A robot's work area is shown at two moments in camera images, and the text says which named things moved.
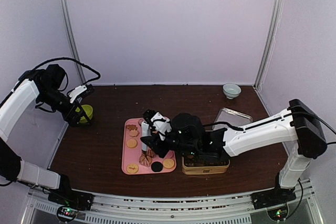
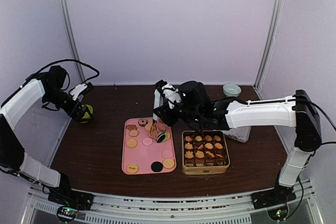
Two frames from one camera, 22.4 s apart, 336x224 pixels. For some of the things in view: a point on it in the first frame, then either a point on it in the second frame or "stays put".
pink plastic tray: (132, 150) stays put
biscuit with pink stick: (132, 168) stays put
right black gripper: (155, 143) to (165, 117)
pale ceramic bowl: (231, 90) stays put
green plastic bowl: (88, 110) stays put
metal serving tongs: (145, 131) to (157, 126)
